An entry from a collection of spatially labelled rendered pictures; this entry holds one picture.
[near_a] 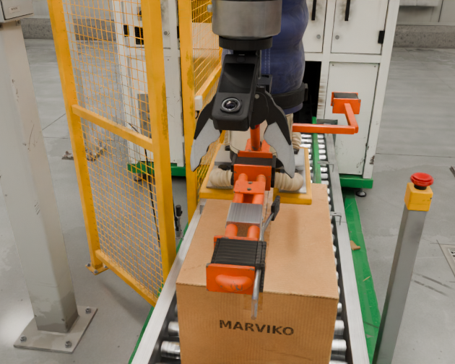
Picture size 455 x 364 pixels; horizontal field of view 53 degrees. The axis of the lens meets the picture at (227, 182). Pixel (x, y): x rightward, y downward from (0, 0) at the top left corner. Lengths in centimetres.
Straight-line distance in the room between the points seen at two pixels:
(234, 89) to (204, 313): 75
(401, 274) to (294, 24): 99
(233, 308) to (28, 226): 119
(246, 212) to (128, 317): 172
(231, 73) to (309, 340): 81
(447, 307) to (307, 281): 165
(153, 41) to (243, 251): 107
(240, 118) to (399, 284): 131
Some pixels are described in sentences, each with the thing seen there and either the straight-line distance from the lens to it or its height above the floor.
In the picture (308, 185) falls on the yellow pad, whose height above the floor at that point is 113.
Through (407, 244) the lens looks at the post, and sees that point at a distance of 167.
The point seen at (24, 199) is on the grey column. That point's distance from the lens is 206.
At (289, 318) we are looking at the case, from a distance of 118.
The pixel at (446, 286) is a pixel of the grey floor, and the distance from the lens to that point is 289.
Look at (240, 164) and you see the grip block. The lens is 99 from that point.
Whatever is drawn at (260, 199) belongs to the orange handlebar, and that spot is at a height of 125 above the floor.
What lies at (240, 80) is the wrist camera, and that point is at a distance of 58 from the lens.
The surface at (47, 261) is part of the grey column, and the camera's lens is 219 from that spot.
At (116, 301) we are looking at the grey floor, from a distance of 259.
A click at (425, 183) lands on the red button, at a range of 155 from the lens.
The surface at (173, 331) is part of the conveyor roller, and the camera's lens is 162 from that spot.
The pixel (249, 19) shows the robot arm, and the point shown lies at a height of 161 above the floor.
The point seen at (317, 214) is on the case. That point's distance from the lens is 144.
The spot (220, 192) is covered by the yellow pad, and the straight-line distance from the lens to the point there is 117.
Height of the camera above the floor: 168
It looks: 27 degrees down
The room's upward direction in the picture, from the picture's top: straight up
